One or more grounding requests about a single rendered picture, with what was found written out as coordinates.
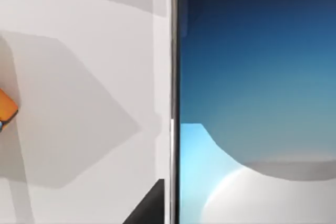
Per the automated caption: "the orange block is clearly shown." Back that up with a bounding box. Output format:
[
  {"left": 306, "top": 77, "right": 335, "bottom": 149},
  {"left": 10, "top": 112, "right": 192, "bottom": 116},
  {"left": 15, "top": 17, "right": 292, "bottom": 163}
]
[{"left": 0, "top": 88, "right": 19, "bottom": 133}]

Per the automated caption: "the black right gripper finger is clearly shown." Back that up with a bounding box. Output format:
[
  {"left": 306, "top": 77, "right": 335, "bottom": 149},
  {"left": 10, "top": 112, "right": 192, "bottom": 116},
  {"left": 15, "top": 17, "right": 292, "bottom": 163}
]
[{"left": 122, "top": 178, "right": 165, "bottom": 224}]

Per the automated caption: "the blue screen smartphone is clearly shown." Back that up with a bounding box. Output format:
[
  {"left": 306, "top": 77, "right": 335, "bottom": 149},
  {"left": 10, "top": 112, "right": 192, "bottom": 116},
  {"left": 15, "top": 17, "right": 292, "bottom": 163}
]
[{"left": 164, "top": 0, "right": 336, "bottom": 224}]

